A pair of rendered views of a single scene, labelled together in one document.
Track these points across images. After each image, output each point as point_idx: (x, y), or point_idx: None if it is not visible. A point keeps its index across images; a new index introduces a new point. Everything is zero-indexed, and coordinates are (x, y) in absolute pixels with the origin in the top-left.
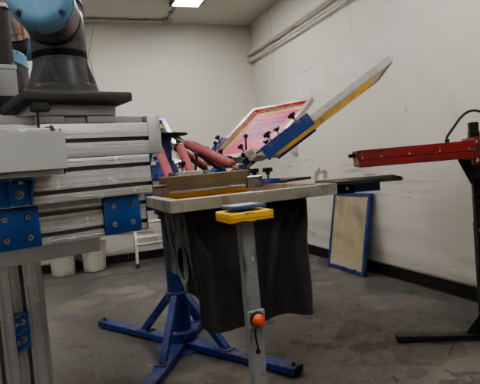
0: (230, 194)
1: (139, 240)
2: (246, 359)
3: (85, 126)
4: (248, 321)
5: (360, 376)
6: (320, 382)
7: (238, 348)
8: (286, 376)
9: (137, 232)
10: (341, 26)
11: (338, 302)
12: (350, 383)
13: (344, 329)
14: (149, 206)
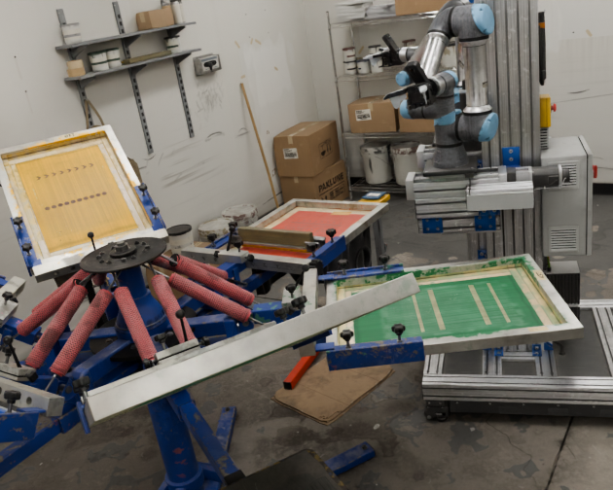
0: (354, 201)
1: None
2: (228, 444)
3: None
4: (385, 248)
5: (212, 389)
6: (235, 400)
7: (207, 462)
8: (235, 420)
9: None
10: None
11: None
12: (228, 387)
13: (101, 439)
14: (355, 236)
